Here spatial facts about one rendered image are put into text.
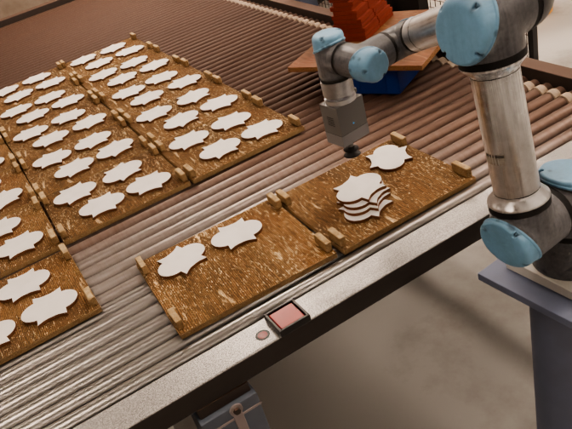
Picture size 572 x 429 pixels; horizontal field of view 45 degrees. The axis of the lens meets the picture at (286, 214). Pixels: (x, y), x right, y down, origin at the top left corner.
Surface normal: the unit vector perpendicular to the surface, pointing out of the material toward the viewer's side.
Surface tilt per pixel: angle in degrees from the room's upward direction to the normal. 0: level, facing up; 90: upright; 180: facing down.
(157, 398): 0
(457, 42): 83
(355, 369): 0
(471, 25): 83
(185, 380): 0
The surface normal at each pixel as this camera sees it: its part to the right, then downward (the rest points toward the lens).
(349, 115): 0.59, 0.31
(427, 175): -0.23, -0.82
